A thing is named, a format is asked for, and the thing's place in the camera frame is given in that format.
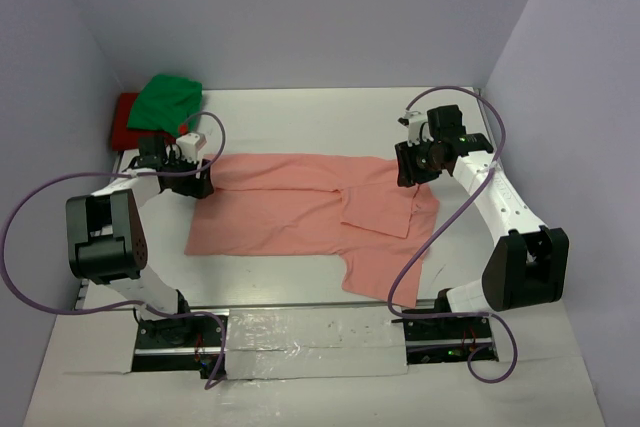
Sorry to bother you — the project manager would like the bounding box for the salmon pink t-shirt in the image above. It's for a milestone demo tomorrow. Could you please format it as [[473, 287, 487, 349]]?
[[185, 154, 439, 307]]

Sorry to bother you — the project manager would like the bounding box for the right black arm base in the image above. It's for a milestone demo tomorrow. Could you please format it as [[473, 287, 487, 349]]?
[[391, 317, 498, 365]]

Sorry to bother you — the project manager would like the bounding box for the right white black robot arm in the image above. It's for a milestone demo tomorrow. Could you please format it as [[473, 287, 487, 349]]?
[[395, 105, 569, 338]]

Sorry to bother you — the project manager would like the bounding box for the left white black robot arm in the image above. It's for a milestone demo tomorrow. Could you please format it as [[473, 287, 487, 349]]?
[[66, 133, 214, 346]]

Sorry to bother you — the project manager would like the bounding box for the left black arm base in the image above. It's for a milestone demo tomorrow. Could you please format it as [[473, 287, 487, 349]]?
[[131, 316, 223, 380]]

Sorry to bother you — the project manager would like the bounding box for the red folded t-shirt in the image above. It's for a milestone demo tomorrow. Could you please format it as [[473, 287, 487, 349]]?
[[109, 92, 174, 152]]

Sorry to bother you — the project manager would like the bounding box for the green folded t-shirt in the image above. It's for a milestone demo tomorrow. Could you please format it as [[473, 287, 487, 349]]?
[[127, 74, 203, 136]]

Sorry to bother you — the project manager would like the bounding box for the silver tape patch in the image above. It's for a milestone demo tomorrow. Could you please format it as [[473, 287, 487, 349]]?
[[225, 306, 408, 380]]

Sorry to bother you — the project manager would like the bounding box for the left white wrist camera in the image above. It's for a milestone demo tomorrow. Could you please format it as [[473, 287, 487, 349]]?
[[175, 123, 206, 164]]

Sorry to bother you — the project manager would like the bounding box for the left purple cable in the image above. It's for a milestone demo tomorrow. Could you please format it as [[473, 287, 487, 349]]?
[[1, 110, 229, 392]]

